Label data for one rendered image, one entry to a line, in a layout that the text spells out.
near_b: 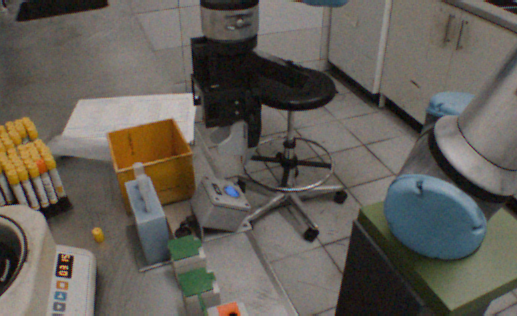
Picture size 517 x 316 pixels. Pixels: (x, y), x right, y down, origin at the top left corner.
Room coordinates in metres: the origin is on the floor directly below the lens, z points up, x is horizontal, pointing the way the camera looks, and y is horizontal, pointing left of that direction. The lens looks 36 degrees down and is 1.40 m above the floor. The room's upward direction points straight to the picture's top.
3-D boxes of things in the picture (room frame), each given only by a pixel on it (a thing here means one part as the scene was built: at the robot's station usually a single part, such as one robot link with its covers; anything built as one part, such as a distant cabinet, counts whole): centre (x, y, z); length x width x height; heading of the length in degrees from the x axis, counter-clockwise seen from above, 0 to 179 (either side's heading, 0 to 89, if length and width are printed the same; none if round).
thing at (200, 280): (0.36, 0.08, 0.91); 0.05 x 0.04 x 0.07; 112
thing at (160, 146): (0.64, 0.20, 0.93); 0.13 x 0.13 x 0.10; 24
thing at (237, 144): (0.54, 0.03, 1.04); 0.06 x 0.03 x 0.09; 112
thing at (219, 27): (0.55, 0.03, 1.22); 0.08 x 0.08 x 0.05
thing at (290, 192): (1.55, -0.12, 0.33); 0.52 x 0.51 x 0.65; 45
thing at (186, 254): (0.42, 0.10, 0.91); 0.05 x 0.04 x 0.07; 112
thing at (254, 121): (0.54, 0.01, 1.08); 0.05 x 0.02 x 0.09; 22
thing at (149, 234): (0.49, 0.17, 0.92); 0.10 x 0.07 x 0.10; 24
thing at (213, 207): (0.53, 0.08, 0.92); 0.13 x 0.07 x 0.08; 112
